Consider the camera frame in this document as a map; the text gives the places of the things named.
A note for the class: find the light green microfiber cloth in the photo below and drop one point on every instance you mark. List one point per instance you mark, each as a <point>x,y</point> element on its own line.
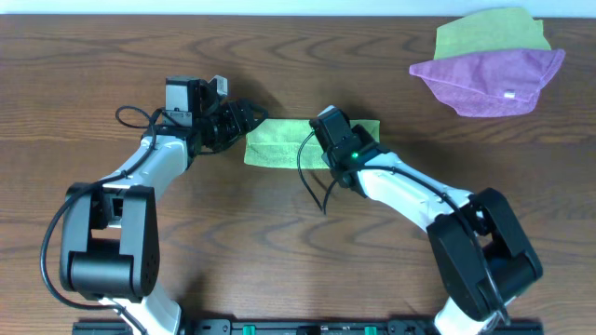
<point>276,142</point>

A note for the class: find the olive green cloth underneath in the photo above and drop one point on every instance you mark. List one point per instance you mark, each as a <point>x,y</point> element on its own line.
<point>490,30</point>

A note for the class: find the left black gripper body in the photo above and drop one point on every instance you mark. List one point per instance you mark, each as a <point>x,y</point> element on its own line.
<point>237,118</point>

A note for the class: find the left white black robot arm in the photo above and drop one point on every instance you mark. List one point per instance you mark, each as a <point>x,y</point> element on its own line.
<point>109,241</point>

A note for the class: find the purple microfiber cloth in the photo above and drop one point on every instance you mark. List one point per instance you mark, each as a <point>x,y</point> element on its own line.
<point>493,83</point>

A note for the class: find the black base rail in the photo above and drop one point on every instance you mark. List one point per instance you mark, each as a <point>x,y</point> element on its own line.
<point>226,327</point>

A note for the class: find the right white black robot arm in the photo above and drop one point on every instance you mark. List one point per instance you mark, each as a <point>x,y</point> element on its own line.
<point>484,257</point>

